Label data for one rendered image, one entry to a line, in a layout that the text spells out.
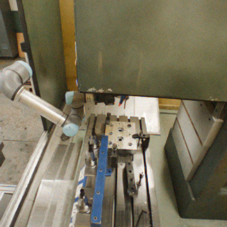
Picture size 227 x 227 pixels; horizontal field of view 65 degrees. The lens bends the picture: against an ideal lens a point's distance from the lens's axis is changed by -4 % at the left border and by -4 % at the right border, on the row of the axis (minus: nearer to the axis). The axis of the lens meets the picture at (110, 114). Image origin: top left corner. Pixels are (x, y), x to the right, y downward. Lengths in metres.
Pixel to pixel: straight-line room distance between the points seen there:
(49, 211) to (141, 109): 1.36
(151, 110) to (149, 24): 1.57
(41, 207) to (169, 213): 0.89
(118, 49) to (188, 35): 0.22
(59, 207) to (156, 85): 1.00
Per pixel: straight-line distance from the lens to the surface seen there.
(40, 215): 1.38
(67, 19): 2.03
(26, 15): 1.35
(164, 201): 1.55
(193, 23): 0.65
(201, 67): 0.71
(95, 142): 0.96
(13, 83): 0.99
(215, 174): 1.13
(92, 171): 0.89
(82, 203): 0.76
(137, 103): 2.13
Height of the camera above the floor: 1.94
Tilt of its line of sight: 37 degrees down
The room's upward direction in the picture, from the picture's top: 3 degrees clockwise
